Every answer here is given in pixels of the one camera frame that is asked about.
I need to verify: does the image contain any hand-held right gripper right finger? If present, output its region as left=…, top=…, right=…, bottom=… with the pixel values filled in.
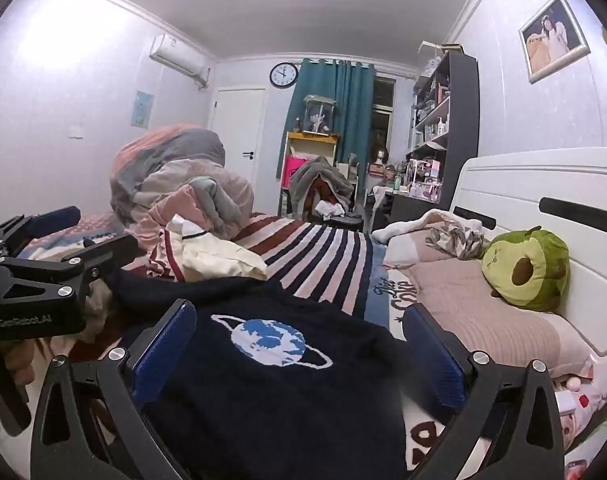
left=402, top=302, right=567, bottom=480

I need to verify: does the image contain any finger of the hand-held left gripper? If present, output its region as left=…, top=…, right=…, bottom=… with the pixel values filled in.
left=0, top=234, right=147, bottom=311
left=0, top=205, right=82, bottom=261

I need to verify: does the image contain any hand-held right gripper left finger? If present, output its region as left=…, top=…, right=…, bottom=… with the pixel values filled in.
left=31, top=299, right=199, bottom=480

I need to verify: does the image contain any navy sweater with planet print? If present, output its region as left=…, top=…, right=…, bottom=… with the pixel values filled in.
left=91, top=267, right=409, bottom=480

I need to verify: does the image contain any person's left hand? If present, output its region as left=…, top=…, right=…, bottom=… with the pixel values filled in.
left=0, top=341, right=38, bottom=387

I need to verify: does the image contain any pink dotted bedsheet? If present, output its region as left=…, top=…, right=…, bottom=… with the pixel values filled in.
left=26, top=211, right=119, bottom=261

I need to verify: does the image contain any pink and grey quilt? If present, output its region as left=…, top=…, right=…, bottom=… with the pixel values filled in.
left=108, top=125, right=257, bottom=241

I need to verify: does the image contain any cream garment with red trim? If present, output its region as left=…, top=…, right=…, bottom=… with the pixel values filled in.
left=146, top=215, right=269, bottom=283

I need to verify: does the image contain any pale pink pillow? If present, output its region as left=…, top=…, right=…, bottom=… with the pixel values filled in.
left=383, top=232, right=449, bottom=268

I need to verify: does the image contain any floral cloth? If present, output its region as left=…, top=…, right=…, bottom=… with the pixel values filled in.
left=426, top=220, right=491, bottom=261

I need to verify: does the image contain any green avocado plush toy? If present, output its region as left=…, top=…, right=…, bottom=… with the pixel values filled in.
left=481, top=226, right=570, bottom=312

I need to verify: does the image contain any white fleece blanket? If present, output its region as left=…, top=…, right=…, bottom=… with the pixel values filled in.
left=372, top=210, right=457, bottom=243

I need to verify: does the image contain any striped blanket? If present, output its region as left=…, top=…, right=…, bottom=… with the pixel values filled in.
left=26, top=210, right=464, bottom=471

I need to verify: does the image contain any pink plush toy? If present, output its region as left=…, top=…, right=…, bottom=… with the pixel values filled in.
left=553, top=370, right=607, bottom=451

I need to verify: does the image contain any cluttered desk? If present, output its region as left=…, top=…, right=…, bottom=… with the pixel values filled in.
left=371, top=185, right=454, bottom=233

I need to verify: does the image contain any white door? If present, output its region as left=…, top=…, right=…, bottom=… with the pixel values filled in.
left=210, top=87, right=267, bottom=211

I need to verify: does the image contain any pink box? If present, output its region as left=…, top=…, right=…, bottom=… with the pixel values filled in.
left=282, top=156, right=309, bottom=188

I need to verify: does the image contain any white air conditioner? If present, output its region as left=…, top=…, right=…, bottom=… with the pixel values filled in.
left=150, top=34, right=210, bottom=88

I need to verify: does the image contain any white bed headboard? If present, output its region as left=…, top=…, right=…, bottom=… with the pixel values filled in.
left=451, top=147, right=607, bottom=361

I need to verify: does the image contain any grey blanket on chair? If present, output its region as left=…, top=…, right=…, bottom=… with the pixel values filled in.
left=290, top=156, right=355, bottom=221

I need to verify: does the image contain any yellow cabinet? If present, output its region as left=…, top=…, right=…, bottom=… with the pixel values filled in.
left=278, top=131, right=341, bottom=218

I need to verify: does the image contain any dark shelving unit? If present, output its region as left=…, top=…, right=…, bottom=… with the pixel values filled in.
left=406, top=50, right=479, bottom=201

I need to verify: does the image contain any clear display case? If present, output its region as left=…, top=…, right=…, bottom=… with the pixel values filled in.
left=302, top=95, right=337, bottom=136

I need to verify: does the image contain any window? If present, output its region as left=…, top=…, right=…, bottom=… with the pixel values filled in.
left=371, top=77, right=397, bottom=156

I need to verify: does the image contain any teal curtain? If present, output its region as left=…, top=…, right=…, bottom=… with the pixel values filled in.
left=276, top=58, right=375, bottom=178

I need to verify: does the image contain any blue wall poster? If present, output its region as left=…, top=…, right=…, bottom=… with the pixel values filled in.
left=132, top=91, right=154, bottom=127

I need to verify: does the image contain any round wall clock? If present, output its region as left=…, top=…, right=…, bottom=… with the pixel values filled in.
left=270, top=62, right=299, bottom=90

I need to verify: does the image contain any framed wall picture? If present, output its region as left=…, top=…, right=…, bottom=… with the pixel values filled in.
left=518, top=0, right=591, bottom=84

